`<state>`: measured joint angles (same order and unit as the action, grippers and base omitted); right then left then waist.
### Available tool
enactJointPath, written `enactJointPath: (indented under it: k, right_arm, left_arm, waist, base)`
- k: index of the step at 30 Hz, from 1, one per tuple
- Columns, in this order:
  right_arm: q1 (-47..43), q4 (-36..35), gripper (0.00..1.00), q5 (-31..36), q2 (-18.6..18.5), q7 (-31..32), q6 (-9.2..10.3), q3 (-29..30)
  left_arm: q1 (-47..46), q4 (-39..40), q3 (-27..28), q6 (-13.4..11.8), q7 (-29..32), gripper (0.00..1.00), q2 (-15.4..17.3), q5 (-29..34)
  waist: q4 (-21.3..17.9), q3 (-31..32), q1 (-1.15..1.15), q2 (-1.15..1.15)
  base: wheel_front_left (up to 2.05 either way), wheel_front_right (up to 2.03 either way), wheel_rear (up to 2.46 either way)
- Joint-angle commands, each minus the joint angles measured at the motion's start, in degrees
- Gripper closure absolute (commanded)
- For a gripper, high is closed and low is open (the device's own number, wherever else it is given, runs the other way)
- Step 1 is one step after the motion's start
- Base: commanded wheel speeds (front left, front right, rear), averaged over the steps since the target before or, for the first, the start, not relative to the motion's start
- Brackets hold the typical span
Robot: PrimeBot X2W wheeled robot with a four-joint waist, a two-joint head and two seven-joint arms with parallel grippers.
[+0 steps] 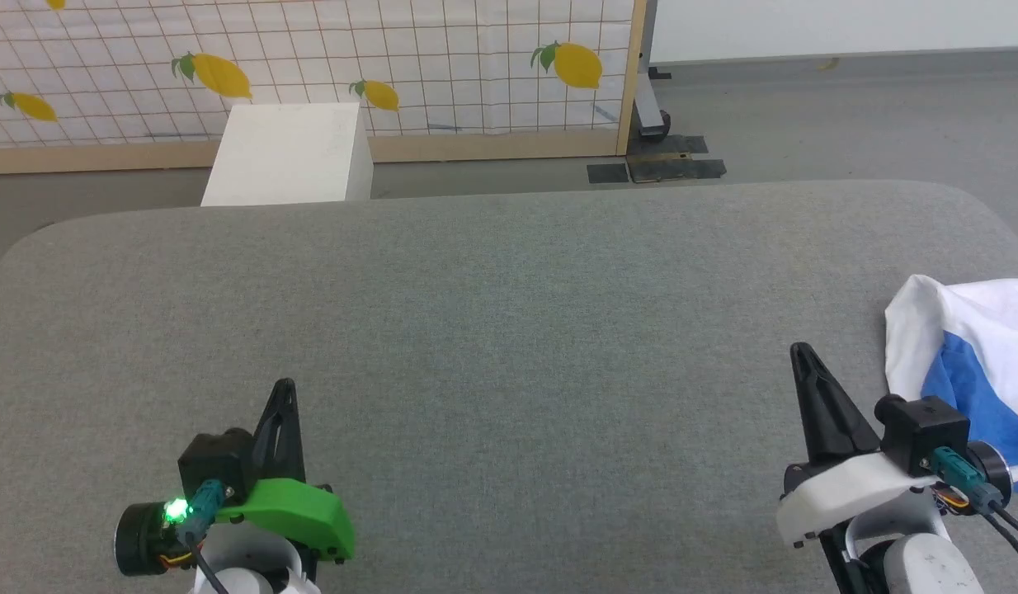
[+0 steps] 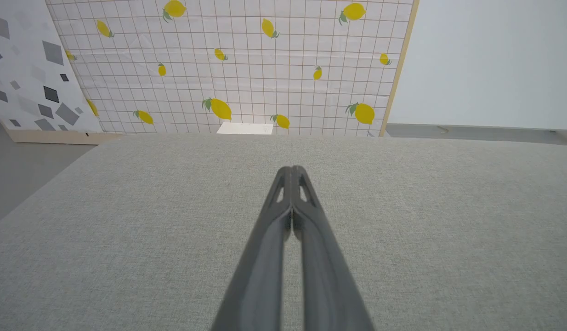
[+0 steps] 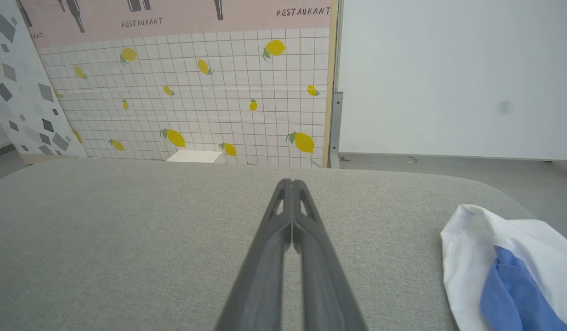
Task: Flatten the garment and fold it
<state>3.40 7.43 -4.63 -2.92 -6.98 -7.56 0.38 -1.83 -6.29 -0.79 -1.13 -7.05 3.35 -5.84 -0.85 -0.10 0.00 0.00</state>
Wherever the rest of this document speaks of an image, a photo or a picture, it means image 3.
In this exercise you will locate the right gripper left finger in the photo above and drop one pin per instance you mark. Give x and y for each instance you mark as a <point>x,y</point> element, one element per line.
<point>260,285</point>

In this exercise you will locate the white box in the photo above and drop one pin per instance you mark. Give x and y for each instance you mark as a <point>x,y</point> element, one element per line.
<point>196,156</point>

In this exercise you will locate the white and blue garment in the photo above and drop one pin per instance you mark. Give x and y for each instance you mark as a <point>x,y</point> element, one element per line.
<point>472,257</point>

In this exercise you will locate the grey terrazzo print panel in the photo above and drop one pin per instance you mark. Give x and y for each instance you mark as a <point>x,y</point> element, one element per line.
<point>21,101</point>

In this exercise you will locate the small tan floor scrap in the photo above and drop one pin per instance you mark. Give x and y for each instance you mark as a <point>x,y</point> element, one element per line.
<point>411,159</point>

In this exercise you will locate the grey fabric sofa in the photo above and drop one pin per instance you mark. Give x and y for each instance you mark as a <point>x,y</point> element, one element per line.
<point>127,230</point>

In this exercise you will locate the grey metal stand leg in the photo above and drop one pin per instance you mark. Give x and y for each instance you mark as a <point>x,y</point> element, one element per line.
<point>336,128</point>

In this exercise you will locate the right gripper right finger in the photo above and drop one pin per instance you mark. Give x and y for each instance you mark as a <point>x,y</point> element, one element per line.
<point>325,294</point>

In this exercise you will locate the lemon print tile partition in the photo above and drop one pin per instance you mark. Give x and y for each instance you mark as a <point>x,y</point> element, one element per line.
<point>219,92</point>

